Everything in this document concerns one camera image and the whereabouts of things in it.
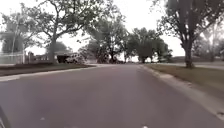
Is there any grey asphalt road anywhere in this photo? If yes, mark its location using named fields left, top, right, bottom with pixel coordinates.
left=0, top=63, right=224, bottom=128

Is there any row of trees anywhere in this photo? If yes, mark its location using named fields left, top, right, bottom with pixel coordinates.
left=79, top=18, right=174, bottom=64

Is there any white vehicle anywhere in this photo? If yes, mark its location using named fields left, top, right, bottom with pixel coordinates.
left=64, top=54, right=86, bottom=64

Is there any building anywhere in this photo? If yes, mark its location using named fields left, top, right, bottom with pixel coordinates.
left=54, top=50, right=83, bottom=64

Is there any large tree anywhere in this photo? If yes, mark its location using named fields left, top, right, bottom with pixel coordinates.
left=19, top=0, right=114, bottom=64
left=151, top=0, right=224, bottom=70

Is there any grass verge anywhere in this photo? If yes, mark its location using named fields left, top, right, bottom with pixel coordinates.
left=0, top=62, right=95, bottom=77
left=144, top=63, right=224, bottom=93

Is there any pale concrete kerb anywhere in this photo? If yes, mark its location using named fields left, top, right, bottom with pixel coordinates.
left=139, top=64, right=224, bottom=123
left=0, top=64, right=114, bottom=83

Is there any white fence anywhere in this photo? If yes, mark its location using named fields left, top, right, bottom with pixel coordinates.
left=0, top=51, right=27, bottom=65

